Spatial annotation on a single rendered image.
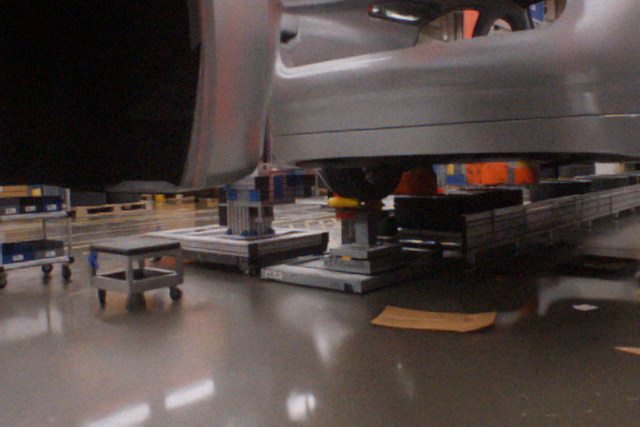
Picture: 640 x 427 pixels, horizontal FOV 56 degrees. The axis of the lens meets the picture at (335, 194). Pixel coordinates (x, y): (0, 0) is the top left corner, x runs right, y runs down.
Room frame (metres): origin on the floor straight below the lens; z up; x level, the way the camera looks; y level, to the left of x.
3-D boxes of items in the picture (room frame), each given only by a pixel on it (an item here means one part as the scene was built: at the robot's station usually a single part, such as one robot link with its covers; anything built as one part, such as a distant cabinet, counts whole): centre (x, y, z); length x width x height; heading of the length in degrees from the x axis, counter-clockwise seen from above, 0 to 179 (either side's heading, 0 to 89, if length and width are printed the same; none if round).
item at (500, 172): (5.87, -1.69, 0.69); 0.52 x 0.17 x 0.35; 51
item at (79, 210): (10.57, 4.04, 0.55); 1.40 x 0.80 x 1.09; 142
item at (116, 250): (3.44, 1.16, 0.17); 0.43 x 0.36 x 0.34; 51
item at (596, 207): (6.63, -2.43, 0.20); 1.00 x 0.86 x 0.39; 141
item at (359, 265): (3.92, -0.21, 0.13); 0.50 x 0.36 x 0.10; 141
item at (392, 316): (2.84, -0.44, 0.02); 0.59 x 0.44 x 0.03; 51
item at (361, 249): (3.90, -0.19, 0.32); 0.40 x 0.30 x 0.28; 141
